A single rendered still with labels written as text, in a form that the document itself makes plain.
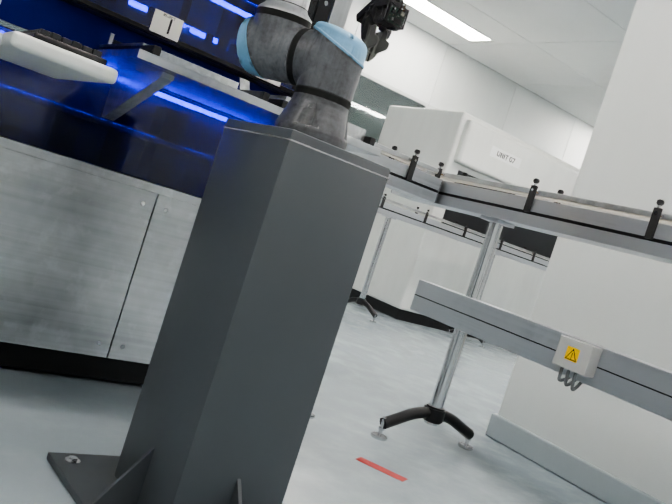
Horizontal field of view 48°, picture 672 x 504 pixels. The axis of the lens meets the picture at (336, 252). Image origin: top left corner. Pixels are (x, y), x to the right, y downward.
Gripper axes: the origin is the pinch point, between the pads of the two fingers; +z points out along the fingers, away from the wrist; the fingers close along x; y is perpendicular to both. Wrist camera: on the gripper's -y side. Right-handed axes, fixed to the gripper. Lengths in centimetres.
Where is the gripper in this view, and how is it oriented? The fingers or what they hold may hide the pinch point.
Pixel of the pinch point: (366, 56)
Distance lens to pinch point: 205.2
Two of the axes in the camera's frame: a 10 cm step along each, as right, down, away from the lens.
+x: 7.8, 2.3, 5.9
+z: -3.1, 9.5, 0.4
